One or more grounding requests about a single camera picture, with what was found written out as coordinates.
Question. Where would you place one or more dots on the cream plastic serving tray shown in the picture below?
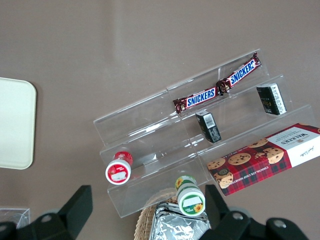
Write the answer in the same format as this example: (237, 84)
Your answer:
(15, 125)

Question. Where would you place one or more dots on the tan oval wicker basket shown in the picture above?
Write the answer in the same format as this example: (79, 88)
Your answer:
(145, 217)

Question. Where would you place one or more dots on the small black box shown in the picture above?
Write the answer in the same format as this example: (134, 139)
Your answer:
(271, 98)
(209, 127)

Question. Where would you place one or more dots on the red lid yoghurt cup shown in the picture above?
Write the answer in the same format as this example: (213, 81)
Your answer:
(118, 171)

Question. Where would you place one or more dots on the red tartan cookie box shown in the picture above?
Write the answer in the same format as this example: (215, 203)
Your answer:
(262, 160)

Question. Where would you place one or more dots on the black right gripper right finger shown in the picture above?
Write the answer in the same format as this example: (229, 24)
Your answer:
(225, 222)

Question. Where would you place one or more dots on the stacked aluminium foil containers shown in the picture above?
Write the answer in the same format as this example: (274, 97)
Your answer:
(175, 225)

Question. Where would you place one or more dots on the clear acrylic bottle rack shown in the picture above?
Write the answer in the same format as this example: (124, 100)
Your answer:
(15, 217)

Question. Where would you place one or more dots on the brown Snickers bar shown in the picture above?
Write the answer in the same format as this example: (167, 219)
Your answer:
(241, 72)
(197, 98)

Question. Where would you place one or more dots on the clear acrylic stepped stand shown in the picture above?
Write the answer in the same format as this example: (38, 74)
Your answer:
(150, 130)
(240, 120)

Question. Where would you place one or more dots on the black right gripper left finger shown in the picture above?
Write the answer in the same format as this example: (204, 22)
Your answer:
(72, 215)

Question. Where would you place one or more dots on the green lid yoghurt cup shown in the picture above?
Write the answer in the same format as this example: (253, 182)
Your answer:
(191, 202)

